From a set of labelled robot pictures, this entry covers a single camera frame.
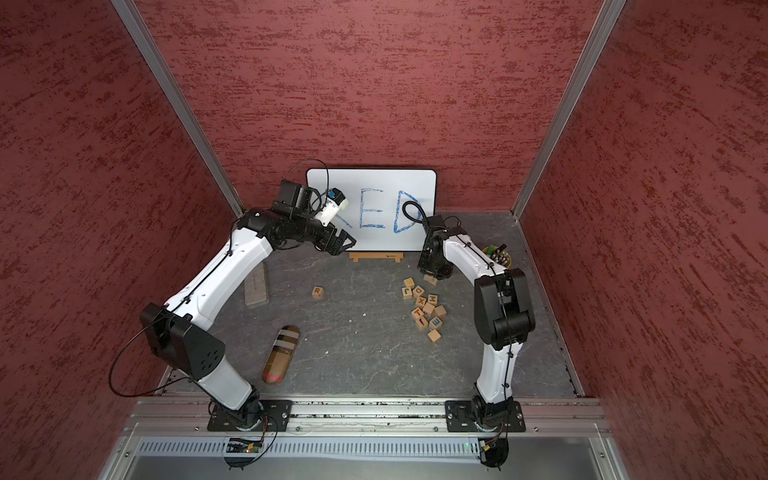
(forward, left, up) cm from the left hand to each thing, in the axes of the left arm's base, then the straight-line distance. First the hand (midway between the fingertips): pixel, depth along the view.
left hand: (339, 238), depth 79 cm
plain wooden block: (-9, -26, -24) cm, 36 cm away
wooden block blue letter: (-13, -28, -24) cm, 39 cm away
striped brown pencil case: (-25, +17, -23) cm, 38 cm away
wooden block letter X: (-7, -24, -23) cm, 34 cm away
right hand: (+1, -26, -19) cm, 32 cm away
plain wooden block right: (-10, -30, -24) cm, 40 cm away
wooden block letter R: (-4, +10, -23) cm, 26 cm away
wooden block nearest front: (-17, -27, -24) cm, 40 cm away
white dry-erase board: (+16, -9, -9) cm, 21 cm away
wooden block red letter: (-11, -22, -23) cm, 34 cm away
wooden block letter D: (-3, -23, -23) cm, 33 cm away
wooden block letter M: (-6, -27, -23) cm, 36 cm away
